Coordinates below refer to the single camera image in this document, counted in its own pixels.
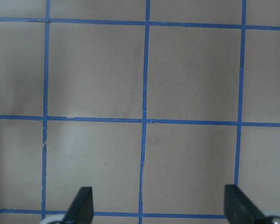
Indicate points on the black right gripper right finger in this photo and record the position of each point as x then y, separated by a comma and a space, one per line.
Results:
239, 209

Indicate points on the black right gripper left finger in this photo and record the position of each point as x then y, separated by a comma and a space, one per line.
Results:
81, 210

